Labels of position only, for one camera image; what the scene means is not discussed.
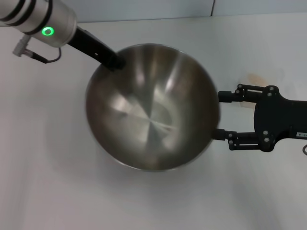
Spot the left arm cable with connector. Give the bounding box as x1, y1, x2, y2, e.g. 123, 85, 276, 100
12, 35, 62, 65

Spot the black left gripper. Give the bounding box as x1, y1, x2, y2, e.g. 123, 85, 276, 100
68, 26, 127, 72

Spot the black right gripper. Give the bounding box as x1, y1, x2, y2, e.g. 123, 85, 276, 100
212, 83, 307, 153

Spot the stainless steel mixing bowl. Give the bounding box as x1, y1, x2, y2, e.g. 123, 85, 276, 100
85, 43, 221, 173

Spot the white rice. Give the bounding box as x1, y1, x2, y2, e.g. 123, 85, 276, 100
239, 72, 267, 109

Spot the clear plastic measuring cup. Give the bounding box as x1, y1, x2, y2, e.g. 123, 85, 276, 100
237, 69, 286, 110

